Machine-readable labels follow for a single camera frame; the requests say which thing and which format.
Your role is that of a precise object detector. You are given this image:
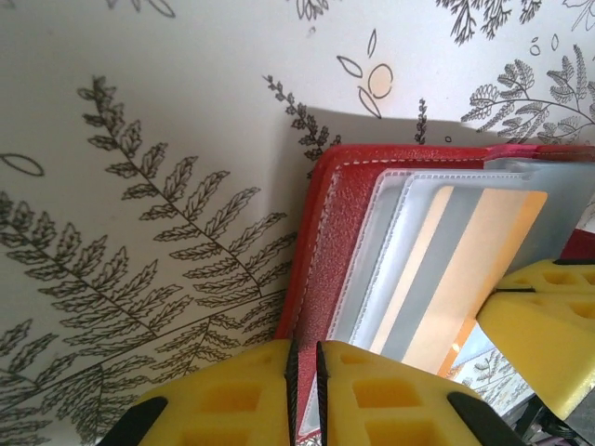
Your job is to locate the gold card with grey stripe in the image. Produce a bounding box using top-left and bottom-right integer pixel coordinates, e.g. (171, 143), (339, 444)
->
(369, 185), (549, 380)

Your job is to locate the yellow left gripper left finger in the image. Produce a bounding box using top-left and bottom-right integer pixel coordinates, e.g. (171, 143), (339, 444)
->
(99, 338), (301, 446)

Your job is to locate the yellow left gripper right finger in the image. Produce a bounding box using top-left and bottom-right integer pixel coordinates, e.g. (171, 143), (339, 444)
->
(315, 341), (529, 446)

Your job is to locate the red tray with blue pad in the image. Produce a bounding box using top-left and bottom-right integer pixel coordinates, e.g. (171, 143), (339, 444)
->
(273, 144), (595, 446)

